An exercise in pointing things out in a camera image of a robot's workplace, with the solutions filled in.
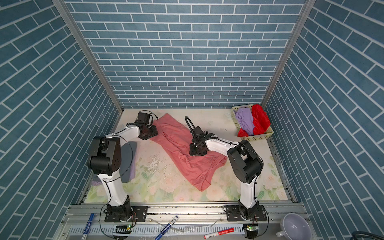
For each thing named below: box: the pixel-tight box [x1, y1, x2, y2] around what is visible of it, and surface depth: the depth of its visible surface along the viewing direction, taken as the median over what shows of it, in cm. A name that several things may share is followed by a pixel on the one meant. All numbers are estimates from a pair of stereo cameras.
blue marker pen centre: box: [154, 215, 179, 240], surface depth 69 cm
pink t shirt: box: [149, 113, 228, 192], surface depth 93 cm
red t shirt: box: [237, 104, 271, 137], surface depth 109 cm
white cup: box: [276, 213, 313, 240], surface depth 68 cm
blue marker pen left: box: [81, 212, 95, 240], surface depth 71 cm
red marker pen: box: [204, 227, 235, 240], surface depth 69 cm
